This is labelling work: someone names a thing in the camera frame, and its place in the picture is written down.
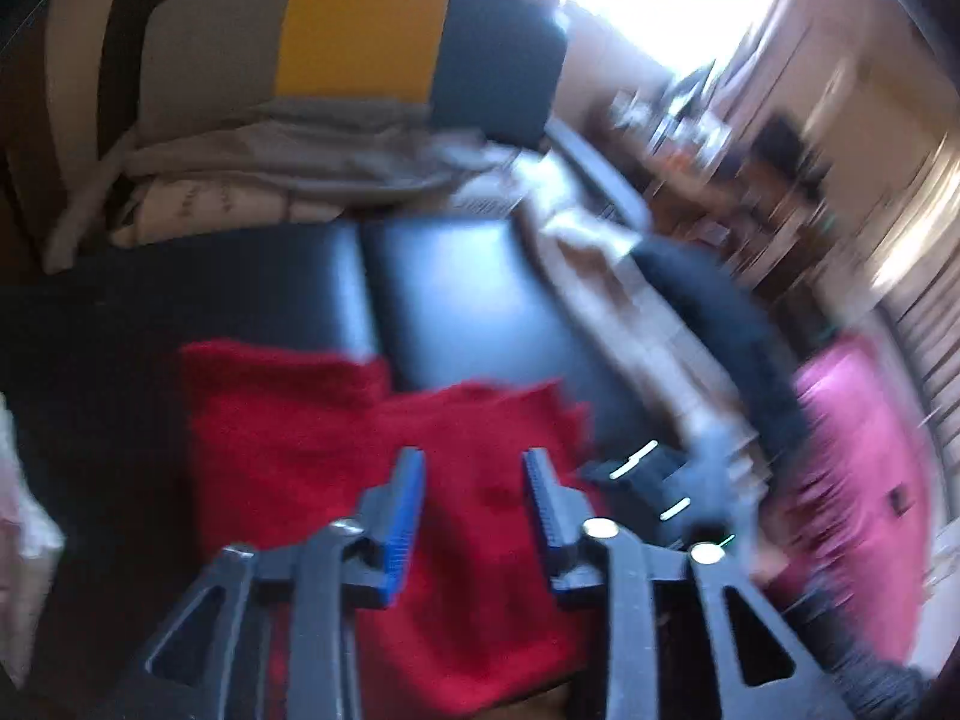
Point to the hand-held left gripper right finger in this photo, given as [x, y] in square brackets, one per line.
[544, 510]

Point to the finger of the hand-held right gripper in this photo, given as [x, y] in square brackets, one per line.
[667, 521]
[626, 476]

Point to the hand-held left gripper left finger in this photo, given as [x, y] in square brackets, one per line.
[401, 525]

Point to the red knit sweater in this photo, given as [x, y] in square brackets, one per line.
[465, 540]

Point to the cream knit sweater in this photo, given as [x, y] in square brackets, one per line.
[637, 330]

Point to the pile of pale clothes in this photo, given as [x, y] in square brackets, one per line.
[22, 510]

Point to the black garment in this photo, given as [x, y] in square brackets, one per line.
[720, 315]

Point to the pink bedspread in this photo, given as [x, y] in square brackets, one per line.
[862, 465]

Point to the white pillow black lettering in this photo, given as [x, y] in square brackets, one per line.
[487, 202]

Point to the wooden table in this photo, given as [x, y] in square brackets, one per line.
[697, 165]

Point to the striped curtain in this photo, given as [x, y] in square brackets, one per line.
[915, 315]

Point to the black monitor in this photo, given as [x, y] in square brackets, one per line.
[784, 146]

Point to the white pillow grey print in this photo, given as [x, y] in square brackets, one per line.
[210, 202]

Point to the grey garment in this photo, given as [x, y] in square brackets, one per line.
[300, 150]

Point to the grey yellow blue armchair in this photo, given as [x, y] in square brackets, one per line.
[360, 37]

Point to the black upright cushion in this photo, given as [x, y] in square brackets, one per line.
[124, 60]

